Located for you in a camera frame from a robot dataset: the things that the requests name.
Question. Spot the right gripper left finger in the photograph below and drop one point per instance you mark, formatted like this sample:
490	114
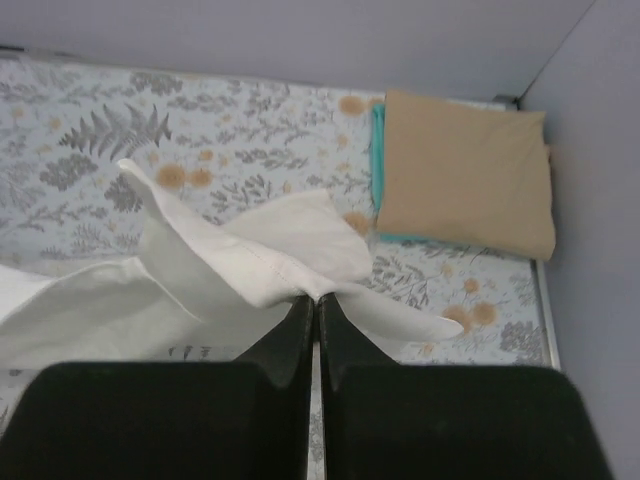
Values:
243	419

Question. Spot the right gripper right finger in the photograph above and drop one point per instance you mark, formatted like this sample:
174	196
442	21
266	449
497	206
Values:
386	420

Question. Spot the white t shirt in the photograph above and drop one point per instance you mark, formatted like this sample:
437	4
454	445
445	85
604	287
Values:
193	283

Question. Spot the folded tan t shirt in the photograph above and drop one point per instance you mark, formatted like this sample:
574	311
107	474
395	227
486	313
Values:
461	174

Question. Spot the floral table cloth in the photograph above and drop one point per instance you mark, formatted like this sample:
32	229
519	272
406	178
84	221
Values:
225	146

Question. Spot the folded teal t shirt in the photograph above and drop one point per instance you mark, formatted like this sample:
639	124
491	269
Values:
376	161

